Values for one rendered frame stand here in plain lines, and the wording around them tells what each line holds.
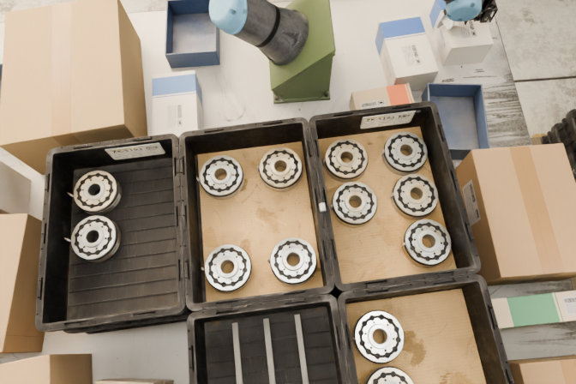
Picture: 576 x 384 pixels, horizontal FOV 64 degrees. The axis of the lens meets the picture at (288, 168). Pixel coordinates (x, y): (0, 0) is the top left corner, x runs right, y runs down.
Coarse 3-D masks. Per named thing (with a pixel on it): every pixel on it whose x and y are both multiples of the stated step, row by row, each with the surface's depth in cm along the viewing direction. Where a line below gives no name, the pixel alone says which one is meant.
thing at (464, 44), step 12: (432, 12) 141; (432, 24) 142; (456, 24) 132; (468, 24) 132; (480, 24) 132; (444, 36) 134; (456, 36) 131; (468, 36) 130; (480, 36) 130; (444, 48) 134; (456, 48) 130; (468, 48) 130; (480, 48) 131; (444, 60) 135; (456, 60) 135; (468, 60) 136; (480, 60) 137
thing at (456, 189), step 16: (336, 112) 107; (352, 112) 107; (368, 112) 107; (384, 112) 107; (432, 112) 106; (320, 160) 103; (448, 160) 102; (320, 176) 101; (320, 192) 100; (464, 208) 98; (464, 224) 97; (336, 256) 95; (336, 272) 94; (432, 272) 93; (448, 272) 94; (464, 272) 93; (336, 288) 94; (352, 288) 94
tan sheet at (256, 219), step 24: (288, 144) 115; (240, 192) 111; (264, 192) 111; (288, 192) 111; (216, 216) 109; (240, 216) 109; (264, 216) 109; (288, 216) 109; (312, 216) 108; (216, 240) 107; (240, 240) 107; (264, 240) 107; (312, 240) 106; (264, 264) 105; (264, 288) 103; (288, 288) 103
